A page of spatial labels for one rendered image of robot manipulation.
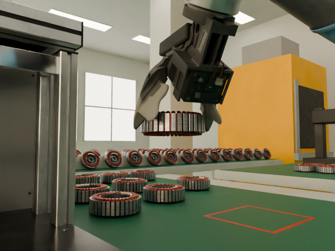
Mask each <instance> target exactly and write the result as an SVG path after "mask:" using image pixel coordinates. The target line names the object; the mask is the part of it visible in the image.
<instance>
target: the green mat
mask: <svg viewBox="0 0 335 251"><path fill-rule="evenodd" d="M159 183H160V184H162V183H163V184H165V183H166V184H168V183H169V184H177V180H174V179H166V178H159V177H156V178H155V179H154V180H150V181H148V185H149V184H159ZM138 194H139V195H141V197H142V209H141V210H140V211H139V212H137V213H136V214H133V215H130V216H123V217H120V216H119V217H116V216H115V217H113V218H112V217H109V218H108V217H100V216H95V215H93V214H91V213H90V212H89V203H88V204H86V203H85V204H83V203H81V204H79V203H78V204H77V203H75V222H74V223H73V225H75V226H77V227H78V228H80V229H82V230H84V231H86V232H88V233H90V234H92V235H94V236H96V237H98V238H99V239H101V240H103V241H105V242H107V243H109V244H111V245H113V246H115V247H117V248H119V249H120V250H122V251H335V202H333V201H326V200H318V199H311V198H304V197H297V196H289V195H282V194H275V193H268V192H260V191H253V190H246V189H239V188H231V187H224V186H217V185H210V188H209V189H207V190H201V191H200V190H199V191H195V190H194V191H192V190H191V191H190V190H188V191H187V190H185V199H184V200H182V201H180V202H176V203H174V202H173V203H165V202H164V203H153V202H148V201H146V200H144V199H143V192H142V193H138ZM247 205H248V207H244V208H240V209H236V210H231V211H227V212H223V213H219V214H215V215H210V216H211V217H215V218H219V219H223V220H227V221H231V222H235V223H239V224H243V225H247V226H251V227H255V228H259V229H263V230H267V231H271V232H273V231H276V230H279V229H281V228H284V227H287V226H289V225H292V224H295V223H298V222H300V221H303V220H306V219H308V218H307V217H302V216H308V217H313V218H315V219H312V220H310V221H307V222H304V223H302V224H299V225H297V226H294V227H291V228H289V229H286V230H283V231H281V232H278V233H276V234H273V233H269V232H265V231H261V230H257V229H253V228H249V227H245V226H241V225H237V224H233V223H229V222H225V221H221V220H217V219H213V218H209V217H205V216H204V215H208V214H213V213H217V212H221V211H226V210H230V209H234V208H238V207H243V206H247ZM249 206H254V207H259V208H254V207H249ZM260 208H265V209H270V210H275V211H270V210H265V209H260ZM276 211H281V212H286V213H292V214H297V215H302V216H297V215H291V214H286V213H281V212H276Z"/></svg>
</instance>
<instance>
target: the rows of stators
mask: <svg viewBox="0 0 335 251"><path fill-rule="evenodd" d="M118 178H143V179H146V180H147V181H150V180H154V179H155V178H156V172H155V171H154V170H132V171H130V172H129V173H128V172H103V173H102V174H101V182H102V183H106V184H112V181H113V180H114V179H118ZM77 184H78V185H79V184H100V176H99V175H98V174H75V185H77Z"/></svg>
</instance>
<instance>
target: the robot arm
mask: <svg viewBox="0 0 335 251"><path fill-rule="evenodd" d="M184 1H185V2H186V4H185V5H184V8H183V12H182V15H183V16H184V17H186V18H188V19H190V20H193V23H186V24H185V25H183V26H182V27H181V28H179V29H178V30H177V31H175V32H174V33H173V34H171V35H170V36H169V37H167V38H166V39H165V40H163V41H162V42H161V43H160V49H159V55H160V56H163V58H162V60H161V61H160V62H159V63H158V64H157V65H155V66H154V67H153V68H152V69H151V70H150V72H149V73H148V75H147V77H146V79H145V82H144V84H143V87H142V90H141V92H140V97H139V100H138V103H137V106H136V110H135V114H134V122H133V127H134V129H135V130H136V129H137V128H138V127H139V126H140V125H141V124H142V123H143V121H144V119H146V120H148V121H149V122H151V121H153V120H154V119H155V118H156V116H157V115H158V113H159V105H160V102H161V100H162V99H163V98H164V97H165V96H166V94H167V92H168V89H169V86H168V85H167V84H166V81H167V80H168V78H169V79H170V81H171V82H172V85H173V87H174V90H173V95H174V97H175V98H176V100H177V101H178V102H179V101H180V99H182V100H183V102H191V103H200V110H201V112H202V115H204V116H205V131H206V132H208V131H209V130H210V128H211V126H212V123H213V121H215V122H217V123H218V124H219V125H220V124H221V123H222V120H221V116H220V114H219V112H218V110H217V109H216V104H219V103H220V104H221V105H222V103H223V101H224V98H225V95H226V92H227V90H228V87H229V84H230V81H231V79H232V76H233V73H234V71H233V70H232V69H231V68H229V67H228V66H227V65H226V64H225V63H224V62H222V61H221V57H222V54H223V51H224V48H225V45H226V42H227V39H228V36H235V34H236V31H237V28H238V25H236V24H235V23H234V22H235V19H236V18H235V17H234V16H235V15H237V14H238V13H239V11H240V8H241V5H242V2H243V0H184ZM270 1H271V2H273V3H274V4H276V5H277V6H279V7H280V8H282V9H283V10H284V11H286V12H287V13H289V14H290V15H292V16H293V17H295V18H296V19H298V20H299V21H301V22H302V23H304V24H305V25H307V26H308V27H309V28H310V31H312V32H313V33H317V34H319V35H320V36H322V37H324V38H325V39H327V40H329V41H330V42H332V43H334V44H335V0H270ZM167 76H168V78H167Z"/></svg>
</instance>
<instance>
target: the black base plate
mask: <svg viewBox="0 0 335 251"><path fill-rule="evenodd" d="M0 251H122V250H120V249H119V248H117V247H115V246H113V245H111V244H109V243H107V242H105V241H103V240H101V239H99V238H98V237H96V236H94V235H92V234H90V233H88V232H86V231H84V230H82V229H80V228H78V227H77V226H75V225H73V224H63V225H62V226H55V225H54V224H51V223H50V213H43V214H38V215H36V214H35V213H33V212H32V208H30V209H22V210H15V211H7V212H0Z"/></svg>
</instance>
